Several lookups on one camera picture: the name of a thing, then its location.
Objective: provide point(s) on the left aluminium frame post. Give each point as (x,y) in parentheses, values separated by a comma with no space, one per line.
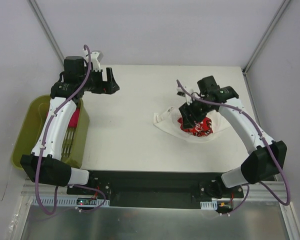
(46,29)

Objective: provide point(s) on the right white cable duct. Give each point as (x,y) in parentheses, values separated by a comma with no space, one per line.
(209,205)

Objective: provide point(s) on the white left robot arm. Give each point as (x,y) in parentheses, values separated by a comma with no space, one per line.
(81,74)

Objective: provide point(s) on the aluminium frame post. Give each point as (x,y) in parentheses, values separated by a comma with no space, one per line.
(46,29)
(266,35)

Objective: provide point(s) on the olive green plastic basket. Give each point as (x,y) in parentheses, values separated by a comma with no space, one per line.
(73,145)

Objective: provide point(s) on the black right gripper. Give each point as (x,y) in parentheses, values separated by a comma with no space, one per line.
(192,110)

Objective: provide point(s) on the left white cable duct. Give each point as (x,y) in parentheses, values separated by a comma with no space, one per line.
(48,201)

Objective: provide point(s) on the white t shirt red print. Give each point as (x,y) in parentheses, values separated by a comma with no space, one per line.
(171,122)

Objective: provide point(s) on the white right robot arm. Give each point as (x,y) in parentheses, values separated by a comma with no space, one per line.
(266,156)

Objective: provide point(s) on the rolled pink t shirt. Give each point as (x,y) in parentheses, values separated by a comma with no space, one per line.
(74,119)

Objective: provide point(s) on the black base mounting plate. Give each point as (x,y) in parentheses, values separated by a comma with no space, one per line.
(150,189)

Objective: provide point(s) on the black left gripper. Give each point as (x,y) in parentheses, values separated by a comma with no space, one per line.
(104,81)

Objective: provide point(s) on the white cable duct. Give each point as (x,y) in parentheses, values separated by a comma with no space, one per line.
(48,201)
(209,205)

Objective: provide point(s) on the right aluminium frame post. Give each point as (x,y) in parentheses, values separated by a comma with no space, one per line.
(266,35)

